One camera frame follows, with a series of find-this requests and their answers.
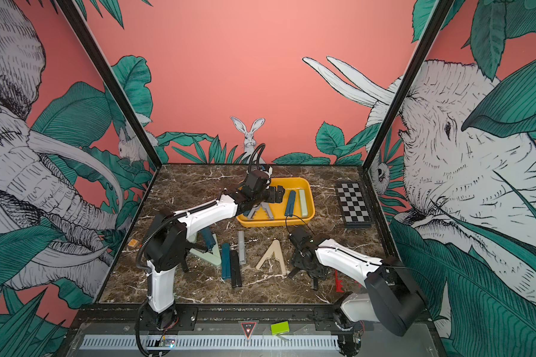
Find black mounting rail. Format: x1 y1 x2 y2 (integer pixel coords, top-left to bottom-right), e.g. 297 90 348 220
67 303 343 336

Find teal pliers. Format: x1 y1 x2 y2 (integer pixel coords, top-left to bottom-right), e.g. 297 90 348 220
284 190 296 217
200 227 217 251
221 243 231 281

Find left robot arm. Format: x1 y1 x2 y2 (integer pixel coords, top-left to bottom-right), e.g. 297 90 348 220
135 164 285 314

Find mint green pliers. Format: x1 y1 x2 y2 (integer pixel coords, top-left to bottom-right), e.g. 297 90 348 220
299 189 308 218
189 234 222 268

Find yellow plastic storage tray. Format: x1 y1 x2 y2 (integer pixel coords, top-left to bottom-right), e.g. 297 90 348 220
237 177 316 228

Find mint green open pliers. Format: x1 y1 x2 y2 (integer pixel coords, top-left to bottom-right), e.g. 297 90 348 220
189 234 222 268

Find black pliers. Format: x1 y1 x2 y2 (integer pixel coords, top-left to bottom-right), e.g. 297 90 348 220
287 268 319 291
229 250 242 289

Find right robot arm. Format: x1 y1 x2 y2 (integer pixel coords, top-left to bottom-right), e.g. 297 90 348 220
288 227 427 337

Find green sticky note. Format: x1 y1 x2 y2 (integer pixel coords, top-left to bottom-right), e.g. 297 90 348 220
270 321 290 336

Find red plastic tool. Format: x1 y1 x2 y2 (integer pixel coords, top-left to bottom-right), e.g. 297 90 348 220
334 270 345 293

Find beige pliers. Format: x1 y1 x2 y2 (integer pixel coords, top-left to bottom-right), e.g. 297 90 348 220
255 239 288 276

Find black white checkerboard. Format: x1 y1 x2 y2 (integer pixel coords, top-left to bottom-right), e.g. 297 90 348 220
335 181 372 228

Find black frame post left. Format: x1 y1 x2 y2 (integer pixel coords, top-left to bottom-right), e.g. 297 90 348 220
56 0 162 170

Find black frame post right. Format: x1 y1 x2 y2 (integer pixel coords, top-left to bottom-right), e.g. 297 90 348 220
363 0 454 171

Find black frame post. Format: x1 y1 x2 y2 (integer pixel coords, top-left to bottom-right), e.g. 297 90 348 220
363 0 454 171
56 0 162 170

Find grey pliers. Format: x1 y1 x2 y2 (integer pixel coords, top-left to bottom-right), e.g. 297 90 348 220
238 231 247 266
244 202 275 220

